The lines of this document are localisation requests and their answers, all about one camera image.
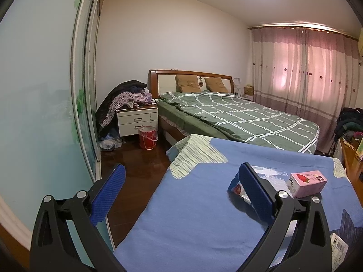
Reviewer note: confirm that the pile of clothes on nightstand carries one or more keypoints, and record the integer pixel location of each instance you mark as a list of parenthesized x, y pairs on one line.
[(119, 99)]

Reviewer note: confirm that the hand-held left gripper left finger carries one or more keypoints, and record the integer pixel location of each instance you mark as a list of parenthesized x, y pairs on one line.
[(109, 195)]

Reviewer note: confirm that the cream air conditioner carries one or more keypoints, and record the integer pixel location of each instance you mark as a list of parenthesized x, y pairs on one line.
[(360, 46)]

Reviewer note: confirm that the blue snack wrapper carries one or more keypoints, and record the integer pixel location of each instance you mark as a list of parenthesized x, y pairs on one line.
[(236, 188)]

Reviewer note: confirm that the wooden bed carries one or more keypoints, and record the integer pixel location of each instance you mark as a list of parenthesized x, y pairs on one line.
[(164, 80)]

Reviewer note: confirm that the sliding glass wardrobe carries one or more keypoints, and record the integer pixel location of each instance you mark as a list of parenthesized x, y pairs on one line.
[(42, 104)]

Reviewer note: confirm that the small white printed box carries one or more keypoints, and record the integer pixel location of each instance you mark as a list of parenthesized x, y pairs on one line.
[(339, 249)]

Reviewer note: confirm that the books on sideboard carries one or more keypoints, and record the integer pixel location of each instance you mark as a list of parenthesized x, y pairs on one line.
[(360, 148)]

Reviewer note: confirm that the dark clothes pile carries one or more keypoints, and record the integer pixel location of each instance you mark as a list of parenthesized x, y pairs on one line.
[(348, 121)]

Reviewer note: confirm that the white wooden nightstand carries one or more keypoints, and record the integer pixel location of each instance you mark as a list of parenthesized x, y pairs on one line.
[(136, 121)]

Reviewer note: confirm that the white bedside lamp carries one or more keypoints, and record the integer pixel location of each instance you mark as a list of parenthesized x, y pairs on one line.
[(236, 83)]

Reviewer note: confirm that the red plastic bucket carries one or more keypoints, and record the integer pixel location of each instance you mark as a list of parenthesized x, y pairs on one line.
[(147, 137)]

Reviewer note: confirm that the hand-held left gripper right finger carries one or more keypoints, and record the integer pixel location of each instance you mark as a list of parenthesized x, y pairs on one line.
[(255, 195)]

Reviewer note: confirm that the pink and white curtain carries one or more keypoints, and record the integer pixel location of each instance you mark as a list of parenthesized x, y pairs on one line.
[(306, 70)]

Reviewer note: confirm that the brown bear pillow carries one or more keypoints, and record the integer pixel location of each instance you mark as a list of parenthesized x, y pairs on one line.
[(217, 85), (187, 83)]

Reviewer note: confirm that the green checked quilt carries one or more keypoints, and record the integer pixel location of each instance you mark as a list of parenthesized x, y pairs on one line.
[(241, 116)]

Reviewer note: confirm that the plastic bags on floor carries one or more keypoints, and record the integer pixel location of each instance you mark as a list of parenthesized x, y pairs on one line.
[(109, 143)]

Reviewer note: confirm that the pink carton box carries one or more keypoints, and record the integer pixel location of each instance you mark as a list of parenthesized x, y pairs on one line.
[(309, 184)]

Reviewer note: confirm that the tan tissue box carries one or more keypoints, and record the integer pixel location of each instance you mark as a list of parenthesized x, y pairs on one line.
[(248, 90)]

